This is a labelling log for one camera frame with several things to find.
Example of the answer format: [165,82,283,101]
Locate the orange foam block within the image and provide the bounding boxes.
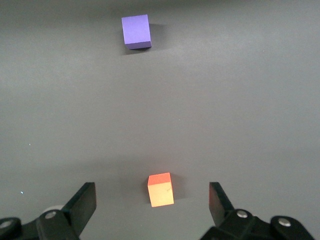
[147,172,175,208]

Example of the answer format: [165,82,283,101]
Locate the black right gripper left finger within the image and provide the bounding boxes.
[35,182,98,240]

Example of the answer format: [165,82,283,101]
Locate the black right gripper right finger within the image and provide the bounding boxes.
[199,181,315,240]

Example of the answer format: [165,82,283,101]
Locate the purple foam block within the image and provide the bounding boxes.
[121,13,153,51]

